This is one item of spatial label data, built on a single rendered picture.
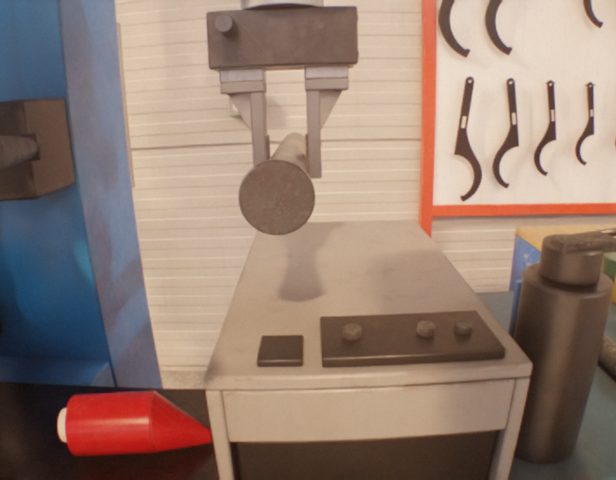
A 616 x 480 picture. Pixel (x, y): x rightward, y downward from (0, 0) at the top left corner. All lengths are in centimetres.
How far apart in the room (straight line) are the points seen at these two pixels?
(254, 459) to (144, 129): 195
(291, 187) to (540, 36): 210
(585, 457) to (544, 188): 196
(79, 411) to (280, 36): 36
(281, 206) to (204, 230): 195
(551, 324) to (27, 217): 55
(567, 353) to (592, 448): 13
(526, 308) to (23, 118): 47
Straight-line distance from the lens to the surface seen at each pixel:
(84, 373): 61
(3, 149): 23
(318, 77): 42
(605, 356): 62
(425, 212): 217
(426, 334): 36
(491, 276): 243
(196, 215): 221
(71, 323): 62
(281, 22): 42
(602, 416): 55
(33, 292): 63
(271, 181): 28
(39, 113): 50
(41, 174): 49
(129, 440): 42
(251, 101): 42
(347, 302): 43
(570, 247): 38
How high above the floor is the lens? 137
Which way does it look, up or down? 17 degrees down
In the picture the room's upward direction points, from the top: 2 degrees counter-clockwise
